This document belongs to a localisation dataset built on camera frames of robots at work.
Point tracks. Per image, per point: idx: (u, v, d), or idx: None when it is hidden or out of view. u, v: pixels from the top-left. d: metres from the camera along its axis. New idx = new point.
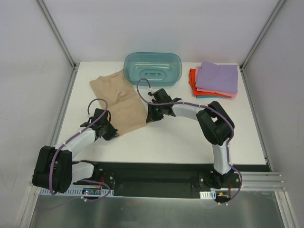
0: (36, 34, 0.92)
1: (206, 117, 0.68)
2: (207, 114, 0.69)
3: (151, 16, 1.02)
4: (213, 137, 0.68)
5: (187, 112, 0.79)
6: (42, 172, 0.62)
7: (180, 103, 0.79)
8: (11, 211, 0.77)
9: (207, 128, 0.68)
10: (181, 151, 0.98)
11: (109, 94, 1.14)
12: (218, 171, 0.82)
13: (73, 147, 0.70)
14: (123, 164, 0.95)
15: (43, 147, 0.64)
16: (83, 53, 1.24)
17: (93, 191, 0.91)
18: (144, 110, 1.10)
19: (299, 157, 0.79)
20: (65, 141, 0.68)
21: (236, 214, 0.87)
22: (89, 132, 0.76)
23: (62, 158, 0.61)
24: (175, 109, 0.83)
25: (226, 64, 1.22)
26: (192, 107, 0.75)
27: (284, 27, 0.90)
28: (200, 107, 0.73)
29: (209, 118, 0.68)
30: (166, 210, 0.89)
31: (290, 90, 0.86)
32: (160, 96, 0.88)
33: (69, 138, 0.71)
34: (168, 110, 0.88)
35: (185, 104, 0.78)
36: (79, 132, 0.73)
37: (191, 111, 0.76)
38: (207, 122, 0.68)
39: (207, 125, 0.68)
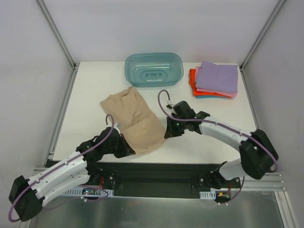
0: (37, 36, 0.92)
1: (250, 150, 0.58)
2: (251, 146, 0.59)
3: (151, 17, 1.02)
4: (256, 171, 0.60)
5: (218, 135, 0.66)
6: (12, 200, 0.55)
7: (212, 123, 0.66)
8: (11, 211, 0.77)
9: (251, 164, 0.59)
10: (182, 151, 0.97)
11: (123, 114, 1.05)
12: (224, 176, 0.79)
13: (45, 186, 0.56)
14: (123, 164, 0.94)
15: (21, 176, 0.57)
16: (83, 53, 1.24)
17: (93, 191, 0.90)
18: (161, 127, 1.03)
19: (299, 157, 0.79)
20: (39, 178, 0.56)
21: (236, 214, 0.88)
22: (75, 164, 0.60)
23: (27, 198, 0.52)
24: (203, 128, 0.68)
25: (226, 64, 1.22)
26: (230, 133, 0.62)
27: (284, 26, 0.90)
28: (242, 134, 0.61)
29: (253, 152, 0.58)
30: (166, 210, 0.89)
31: (290, 90, 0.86)
32: (183, 109, 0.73)
33: (48, 172, 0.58)
34: (194, 126, 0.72)
35: (218, 125, 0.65)
36: (64, 163, 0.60)
37: (227, 137, 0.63)
38: (251, 156, 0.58)
39: (252, 160, 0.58)
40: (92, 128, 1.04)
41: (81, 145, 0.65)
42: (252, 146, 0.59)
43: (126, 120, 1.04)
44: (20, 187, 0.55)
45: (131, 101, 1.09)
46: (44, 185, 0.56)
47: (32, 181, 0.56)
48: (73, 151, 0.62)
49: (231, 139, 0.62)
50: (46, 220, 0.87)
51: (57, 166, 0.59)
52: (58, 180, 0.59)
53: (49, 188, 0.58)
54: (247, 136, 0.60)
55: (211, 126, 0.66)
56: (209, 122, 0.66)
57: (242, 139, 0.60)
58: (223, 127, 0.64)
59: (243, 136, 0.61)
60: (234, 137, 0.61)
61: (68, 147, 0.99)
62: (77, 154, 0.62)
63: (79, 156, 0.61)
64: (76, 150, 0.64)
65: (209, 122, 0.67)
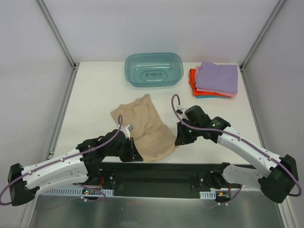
0: (37, 36, 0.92)
1: (280, 179, 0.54)
2: (281, 175, 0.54)
3: (151, 17, 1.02)
4: (276, 196, 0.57)
5: (239, 151, 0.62)
6: None
7: (234, 137, 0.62)
8: (11, 211, 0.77)
9: (277, 191, 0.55)
10: (183, 150, 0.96)
11: (134, 126, 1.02)
12: (225, 178, 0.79)
13: (37, 179, 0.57)
14: (123, 165, 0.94)
15: (17, 164, 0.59)
16: (83, 53, 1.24)
17: (93, 191, 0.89)
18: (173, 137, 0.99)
19: (299, 157, 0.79)
20: (31, 170, 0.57)
21: (236, 214, 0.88)
22: (71, 163, 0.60)
23: (17, 188, 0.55)
24: (223, 139, 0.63)
25: (226, 64, 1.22)
26: (256, 155, 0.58)
27: (284, 27, 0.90)
28: (271, 159, 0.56)
29: (283, 182, 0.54)
30: (166, 210, 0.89)
31: (290, 90, 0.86)
32: (196, 115, 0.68)
33: (42, 165, 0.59)
34: (211, 134, 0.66)
35: (242, 141, 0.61)
36: (60, 160, 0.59)
37: (252, 158, 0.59)
38: (279, 185, 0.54)
39: (279, 188, 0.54)
40: (92, 128, 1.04)
41: (83, 143, 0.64)
42: (281, 174, 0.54)
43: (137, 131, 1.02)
44: (13, 175, 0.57)
45: (143, 112, 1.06)
46: (35, 178, 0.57)
47: (24, 172, 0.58)
48: (72, 148, 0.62)
49: (257, 163, 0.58)
50: (46, 220, 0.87)
51: (52, 162, 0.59)
52: (50, 175, 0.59)
53: (41, 181, 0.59)
54: (277, 163, 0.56)
55: (233, 140, 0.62)
56: (232, 136, 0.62)
57: (271, 166, 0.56)
58: (249, 146, 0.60)
59: (273, 162, 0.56)
60: (262, 161, 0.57)
61: (68, 147, 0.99)
62: (76, 152, 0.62)
63: (76, 154, 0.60)
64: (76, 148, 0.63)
65: (231, 136, 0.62)
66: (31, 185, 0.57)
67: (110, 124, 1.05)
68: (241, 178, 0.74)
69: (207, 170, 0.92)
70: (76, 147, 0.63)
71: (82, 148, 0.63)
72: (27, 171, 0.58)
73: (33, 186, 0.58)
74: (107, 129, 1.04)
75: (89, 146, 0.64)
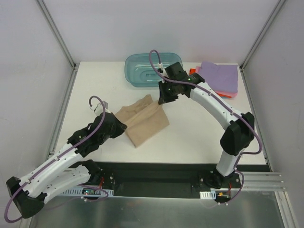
0: (36, 35, 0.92)
1: (236, 131, 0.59)
2: (238, 127, 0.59)
3: (151, 16, 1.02)
4: (232, 148, 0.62)
5: (208, 106, 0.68)
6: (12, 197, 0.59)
7: (205, 91, 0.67)
8: (11, 211, 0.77)
9: (231, 139, 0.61)
10: (183, 151, 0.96)
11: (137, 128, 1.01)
12: (221, 173, 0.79)
13: (37, 185, 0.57)
14: (123, 164, 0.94)
15: (13, 177, 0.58)
16: (82, 53, 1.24)
17: (93, 191, 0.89)
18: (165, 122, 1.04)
19: (299, 157, 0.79)
20: (29, 179, 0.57)
21: (236, 214, 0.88)
22: (67, 159, 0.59)
23: (21, 200, 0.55)
24: (195, 93, 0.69)
25: (226, 64, 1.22)
26: (221, 109, 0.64)
27: (284, 27, 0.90)
28: (232, 113, 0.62)
29: (238, 133, 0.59)
30: (166, 210, 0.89)
31: (290, 90, 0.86)
32: (175, 70, 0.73)
33: (37, 171, 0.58)
34: (185, 88, 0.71)
35: (211, 96, 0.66)
36: (54, 159, 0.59)
37: (216, 111, 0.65)
38: (235, 136, 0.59)
39: (233, 137, 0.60)
40: None
41: (73, 135, 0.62)
42: (239, 128, 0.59)
43: (142, 133, 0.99)
44: (12, 188, 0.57)
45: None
46: (36, 185, 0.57)
47: (23, 183, 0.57)
48: (65, 144, 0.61)
49: (221, 117, 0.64)
50: (47, 220, 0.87)
51: (48, 164, 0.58)
52: (50, 178, 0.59)
53: (42, 186, 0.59)
54: (238, 117, 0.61)
55: (204, 94, 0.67)
56: (203, 90, 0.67)
57: (232, 119, 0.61)
58: (216, 101, 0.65)
59: (234, 116, 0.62)
60: (225, 115, 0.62)
61: None
62: (69, 147, 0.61)
63: (71, 149, 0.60)
64: (68, 142, 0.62)
65: (202, 91, 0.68)
66: (34, 193, 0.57)
67: None
68: (225, 159, 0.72)
69: (207, 170, 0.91)
70: (68, 142, 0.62)
71: (74, 140, 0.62)
72: (24, 182, 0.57)
73: (37, 193, 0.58)
74: None
75: (80, 136, 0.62)
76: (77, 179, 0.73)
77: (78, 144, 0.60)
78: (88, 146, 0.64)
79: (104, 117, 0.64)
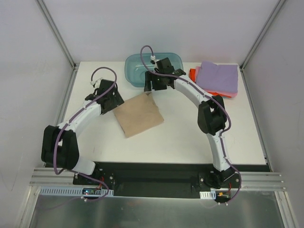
0: (36, 35, 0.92)
1: (206, 109, 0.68)
2: (208, 106, 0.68)
3: (150, 16, 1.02)
4: (207, 127, 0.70)
5: (187, 92, 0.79)
6: (48, 152, 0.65)
7: (185, 81, 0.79)
8: (11, 210, 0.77)
9: (203, 119, 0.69)
10: (183, 151, 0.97)
11: (130, 120, 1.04)
12: (217, 169, 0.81)
13: (77, 126, 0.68)
14: (123, 164, 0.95)
15: (48, 126, 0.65)
16: (83, 53, 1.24)
17: (93, 191, 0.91)
18: (158, 116, 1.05)
19: (299, 157, 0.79)
20: (69, 120, 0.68)
21: (236, 214, 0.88)
22: (93, 107, 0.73)
23: (67, 137, 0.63)
24: (177, 83, 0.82)
25: (226, 64, 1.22)
26: (195, 92, 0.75)
27: (284, 27, 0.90)
28: (204, 96, 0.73)
29: (208, 111, 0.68)
30: (166, 210, 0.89)
31: (290, 89, 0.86)
32: (163, 64, 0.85)
33: (72, 117, 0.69)
34: (169, 80, 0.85)
35: (189, 84, 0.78)
36: (83, 108, 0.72)
37: (193, 96, 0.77)
38: (206, 114, 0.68)
39: (204, 116, 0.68)
40: (92, 129, 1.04)
41: (90, 95, 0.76)
42: (208, 107, 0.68)
43: (134, 125, 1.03)
44: (52, 135, 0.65)
45: (142, 107, 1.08)
46: (75, 126, 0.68)
47: (62, 126, 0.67)
48: (85, 100, 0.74)
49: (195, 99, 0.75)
50: (47, 219, 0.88)
51: (79, 112, 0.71)
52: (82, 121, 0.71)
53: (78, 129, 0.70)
54: (209, 98, 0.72)
55: (184, 83, 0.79)
56: (183, 80, 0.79)
57: (204, 100, 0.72)
58: (193, 87, 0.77)
59: (206, 97, 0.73)
60: (198, 98, 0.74)
61: None
62: (89, 102, 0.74)
63: (93, 101, 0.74)
64: (86, 100, 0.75)
65: (183, 80, 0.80)
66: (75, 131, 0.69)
67: (111, 124, 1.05)
68: (213, 147, 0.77)
69: (207, 169, 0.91)
70: (87, 99, 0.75)
71: (91, 98, 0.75)
72: (64, 124, 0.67)
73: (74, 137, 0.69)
74: (107, 128, 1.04)
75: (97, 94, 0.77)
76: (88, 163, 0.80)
77: (98, 98, 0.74)
78: (103, 103, 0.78)
79: (116, 80, 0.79)
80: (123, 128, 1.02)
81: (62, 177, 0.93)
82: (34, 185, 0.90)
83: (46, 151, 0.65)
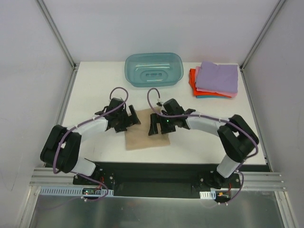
0: (36, 34, 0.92)
1: (228, 134, 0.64)
2: (229, 130, 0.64)
3: (150, 16, 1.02)
4: (237, 154, 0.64)
5: (202, 126, 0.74)
6: (48, 150, 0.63)
7: (195, 116, 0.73)
8: (11, 211, 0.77)
9: (230, 146, 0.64)
10: (184, 151, 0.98)
11: (135, 135, 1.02)
12: (220, 174, 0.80)
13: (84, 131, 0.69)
14: (123, 164, 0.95)
15: (57, 125, 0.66)
16: (83, 53, 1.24)
17: (93, 191, 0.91)
18: (164, 137, 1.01)
19: (299, 157, 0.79)
20: (77, 125, 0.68)
21: (236, 214, 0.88)
22: (102, 120, 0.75)
23: (72, 139, 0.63)
24: (190, 121, 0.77)
25: (226, 64, 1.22)
26: (211, 121, 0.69)
27: (284, 27, 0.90)
28: (221, 120, 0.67)
29: (232, 136, 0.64)
30: (166, 210, 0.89)
31: (290, 90, 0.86)
32: (172, 107, 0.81)
33: (81, 122, 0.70)
34: (182, 122, 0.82)
35: (202, 117, 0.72)
36: (92, 118, 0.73)
37: (209, 126, 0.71)
38: (229, 138, 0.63)
39: (230, 142, 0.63)
40: None
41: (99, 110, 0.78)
42: (229, 130, 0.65)
43: (138, 139, 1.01)
44: (59, 134, 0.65)
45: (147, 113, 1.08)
46: (82, 130, 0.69)
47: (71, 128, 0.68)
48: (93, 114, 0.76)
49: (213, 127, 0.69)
50: (47, 220, 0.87)
51: (88, 120, 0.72)
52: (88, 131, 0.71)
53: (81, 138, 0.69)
54: (226, 121, 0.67)
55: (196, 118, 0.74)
56: (194, 117, 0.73)
57: (221, 125, 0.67)
58: (207, 118, 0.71)
59: (223, 121, 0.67)
60: (214, 125, 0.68)
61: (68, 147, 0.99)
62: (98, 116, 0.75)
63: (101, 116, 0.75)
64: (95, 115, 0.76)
65: (194, 117, 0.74)
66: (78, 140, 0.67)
67: None
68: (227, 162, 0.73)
69: (208, 170, 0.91)
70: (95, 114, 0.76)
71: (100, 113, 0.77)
72: (72, 127, 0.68)
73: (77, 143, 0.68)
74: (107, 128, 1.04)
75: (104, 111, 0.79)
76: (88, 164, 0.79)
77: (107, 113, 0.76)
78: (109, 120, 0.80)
79: (125, 102, 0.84)
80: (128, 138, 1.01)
81: (62, 177, 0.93)
82: (34, 185, 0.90)
83: (47, 149, 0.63)
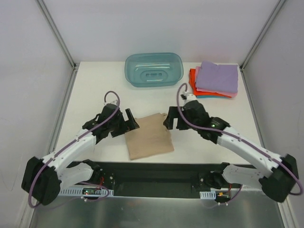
0: (36, 34, 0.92)
1: (283, 181, 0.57)
2: (284, 176, 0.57)
3: (151, 17, 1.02)
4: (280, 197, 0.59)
5: (239, 151, 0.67)
6: (26, 185, 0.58)
7: (234, 137, 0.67)
8: (11, 211, 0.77)
9: (279, 192, 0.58)
10: (185, 151, 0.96)
11: (137, 143, 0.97)
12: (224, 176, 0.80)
13: (62, 162, 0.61)
14: (122, 164, 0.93)
15: (33, 157, 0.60)
16: (83, 53, 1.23)
17: (93, 191, 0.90)
18: (169, 144, 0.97)
19: (299, 157, 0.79)
20: (53, 156, 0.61)
21: (236, 214, 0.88)
22: (86, 139, 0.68)
23: (47, 175, 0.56)
24: (223, 139, 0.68)
25: (226, 64, 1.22)
26: (258, 156, 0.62)
27: (284, 27, 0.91)
28: (271, 159, 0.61)
29: (285, 183, 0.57)
30: (166, 210, 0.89)
31: (290, 90, 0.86)
32: (197, 112, 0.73)
33: (59, 151, 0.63)
34: (211, 135, 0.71)
35: (242, 141, 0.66)
36: (75, 139, 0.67)
37: (251, 156, 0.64)
38: (280, 185, 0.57)
39: (282, 189, 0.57)
40: None
41: (87, 123, 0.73)
42: (283, 176, 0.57)
43: (141, 148, 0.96)
44: (34, 168, 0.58)
45: (149, 117, 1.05)
46: (61, 161, 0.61)
47: (47, 160, 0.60)
48: (80, 129, 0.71)
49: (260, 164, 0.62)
50: (47, 220, 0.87)
51: (69, 144, 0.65)
52: (70, 157, 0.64)
53: (62, 167, 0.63)
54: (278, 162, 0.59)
55: (233, 140, 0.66)
56: (232, 137, 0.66)
57: (272, 166, 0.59)
58: (252, 148, 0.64)
59: (274, 161, 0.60)
60: (263, 162, 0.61)
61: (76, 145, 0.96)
62: (84, 131, 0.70)
63: (87, 131, 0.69)
64: (83, 128, 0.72)
65: (232, 137, 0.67)
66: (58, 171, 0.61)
67: None
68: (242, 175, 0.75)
69: (207, 170, 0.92)
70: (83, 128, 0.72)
71: (88, 127, 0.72)
72: (49, 158, 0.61)
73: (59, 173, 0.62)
74: None
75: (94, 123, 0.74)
76: (82, 172, 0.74)
77: (93, 128, 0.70)
78: (100, 132, 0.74)
79: (118, 107, 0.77)
80: (129, 147, 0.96)
81: None
82: None
83: (26, 184, 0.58)
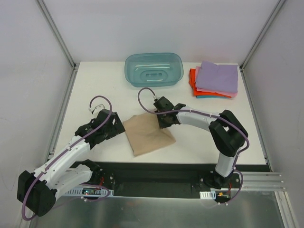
0: (36, 34, 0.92)
1: (218, 128, 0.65)
2: (220, 125, 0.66)
3: (151, 17, 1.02)
4: (228, 148, 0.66)
5: (195, 121, 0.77)
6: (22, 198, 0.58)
7: (186, 111, 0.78)
8: (11, 211, 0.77)
9: (221, 140, 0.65)
10: (184, 151, 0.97)
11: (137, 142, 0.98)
12: (221, 175, 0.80)
13: (53, 175, 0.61)
14: (122, 164, 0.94)
15: (25, 171, 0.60)
16: (82, 53, 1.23)
17: (93, 191, 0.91)
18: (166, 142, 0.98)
19: (299, 157, 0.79)
20: (44, 168, 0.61)
21: (236, 213, 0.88)
22: (79, 147, 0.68)
23: (39, 190, 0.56)
24: (180, 116, 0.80)
25: (226, 64, 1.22)
26: (201, 117, 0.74)
27: (284, 27, 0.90)
28: (211, 116, 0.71)
29: (222, 131, 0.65)
30: (166, 210, 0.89)
31: (290, 89, 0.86)
32: (162, 104, 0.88)
33: (51, 162, 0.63)
34: (173, 118, 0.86)
35: (192, 112, 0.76)
36: (67, 149, 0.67)
37: (200, 121, 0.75)
38: (219, 134, 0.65)
39: (221, 137, 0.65)
40: None
41: (80, 129, 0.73)
42: (220, 125, 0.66)
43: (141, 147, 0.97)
44: (26, 182, 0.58)
45: (147, 117, 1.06)
46: (52, 173, 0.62)
47: (38, 174, 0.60)
48: (73, 136, 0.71)
49: (204, 123, 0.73)
50: (46, 220, 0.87)
51: (61, 154, 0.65)
52: (63, 168, 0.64)
53: (56, 178, 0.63)
54: (216, 117, 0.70)
55: (186, 114, 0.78)
56: (185, 111, 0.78)
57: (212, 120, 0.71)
58: (197, 114, 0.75)
59: (213, 117, 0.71)
60: (205, 120, 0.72)
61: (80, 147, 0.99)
62: (76, 139, 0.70)
63: (79, 140, 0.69)
64: (76, 135, 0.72)
65: (185, 111, 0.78)
66: (50, 184, 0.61)
67: None
68: (223, 161, 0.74)
69: (207, 170, 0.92)
70: (76, 135, 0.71)
71: (80, 133, 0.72)
72: (41, 172, 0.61)
73: (52, 184, 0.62)
74: None
75: (87, 128, 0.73)
76: (81, 176, 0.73)
77: (86, 136, 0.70)
78: (93, 137, 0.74)
79: (111, 111, 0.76)
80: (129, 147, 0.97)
81: None
82: None
83: (21, 196, 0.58)
